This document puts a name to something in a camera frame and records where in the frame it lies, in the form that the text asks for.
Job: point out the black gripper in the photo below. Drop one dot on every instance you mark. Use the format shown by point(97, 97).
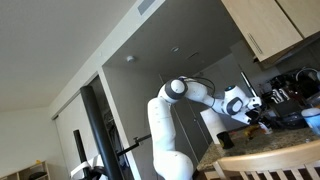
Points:
point(255, 115)

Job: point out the white pill bottle orange label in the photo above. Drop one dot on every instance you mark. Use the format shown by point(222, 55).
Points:
point(265, 128)

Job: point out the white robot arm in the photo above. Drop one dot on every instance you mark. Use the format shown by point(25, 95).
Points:
point(161, 133)

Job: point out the black pepper grinder bottle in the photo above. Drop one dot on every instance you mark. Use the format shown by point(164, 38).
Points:
point(272, 115)

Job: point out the dark blue speckled bowl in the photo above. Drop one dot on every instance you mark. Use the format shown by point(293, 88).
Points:
point(293, 120)

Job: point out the pump bottle blue label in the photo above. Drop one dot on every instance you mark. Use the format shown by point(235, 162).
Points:
point(313, 120)

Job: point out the yellow banana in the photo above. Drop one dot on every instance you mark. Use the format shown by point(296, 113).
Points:
point(250, 131)

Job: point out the wooden chair back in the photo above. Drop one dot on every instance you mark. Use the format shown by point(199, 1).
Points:
point(266, 158)

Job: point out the dark slim bar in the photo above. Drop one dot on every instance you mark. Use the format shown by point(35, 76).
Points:
point(248, 83)

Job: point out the black mug yellow logo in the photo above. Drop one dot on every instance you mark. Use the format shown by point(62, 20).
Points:
point(226, 140)

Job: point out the black kitchen stove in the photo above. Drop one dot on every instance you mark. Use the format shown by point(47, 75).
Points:
point(300, 90)

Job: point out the light wooden upper cabinet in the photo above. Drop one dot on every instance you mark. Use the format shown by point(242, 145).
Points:
point(303, 13)
point(263, 23)

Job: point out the round ceiling light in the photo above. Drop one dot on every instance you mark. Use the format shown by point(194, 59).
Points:
point(174, 48)

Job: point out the round smoke detector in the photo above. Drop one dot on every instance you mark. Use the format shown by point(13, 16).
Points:
point(130, 58)

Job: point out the thick black pole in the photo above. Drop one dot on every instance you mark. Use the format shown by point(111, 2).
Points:
point(100, 133)

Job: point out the ceiling air vent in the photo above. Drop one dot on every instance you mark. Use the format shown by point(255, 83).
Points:
point(146, 6)

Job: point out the light wooden shelf unit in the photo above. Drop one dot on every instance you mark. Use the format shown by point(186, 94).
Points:
point(23, 171)

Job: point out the thin black post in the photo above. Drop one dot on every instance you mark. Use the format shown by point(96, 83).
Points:
point(80, 150)

